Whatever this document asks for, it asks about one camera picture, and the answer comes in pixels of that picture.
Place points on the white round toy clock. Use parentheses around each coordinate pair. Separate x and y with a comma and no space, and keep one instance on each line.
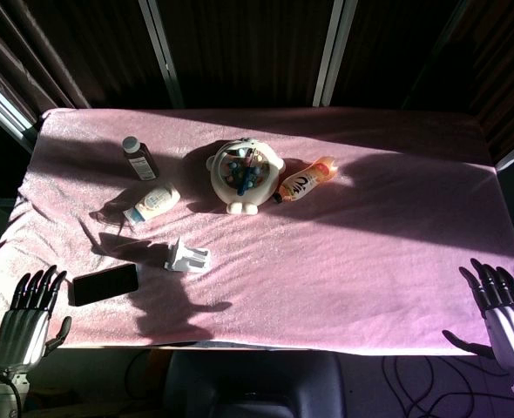
(244,174)

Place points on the cream bottle with blue cap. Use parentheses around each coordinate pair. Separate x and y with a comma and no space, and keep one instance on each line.
(154,202)

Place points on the black smartphone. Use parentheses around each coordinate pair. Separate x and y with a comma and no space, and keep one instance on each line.
(103,285)

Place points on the white plastic stand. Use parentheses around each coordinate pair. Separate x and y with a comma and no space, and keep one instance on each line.
(189,260)

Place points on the orange drink bottle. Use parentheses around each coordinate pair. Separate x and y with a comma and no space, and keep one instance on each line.
(305,178)

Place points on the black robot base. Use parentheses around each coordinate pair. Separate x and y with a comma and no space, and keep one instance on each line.
(252,383)

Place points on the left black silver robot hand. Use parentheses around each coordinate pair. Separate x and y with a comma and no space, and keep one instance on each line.
(22,331)

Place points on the dark bottle with white cap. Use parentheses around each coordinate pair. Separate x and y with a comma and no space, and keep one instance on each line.
(141,163)

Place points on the brown pleated curtain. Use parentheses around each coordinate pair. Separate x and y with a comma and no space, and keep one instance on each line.
(507,78)
(35,56)

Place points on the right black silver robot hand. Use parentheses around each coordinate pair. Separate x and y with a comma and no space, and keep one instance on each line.
(511,326)

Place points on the pink fleece table cloth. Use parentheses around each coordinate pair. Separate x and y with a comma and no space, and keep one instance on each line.
(326,270)

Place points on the aluminium window rail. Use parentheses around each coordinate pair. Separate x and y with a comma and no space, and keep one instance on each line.
(0,106)

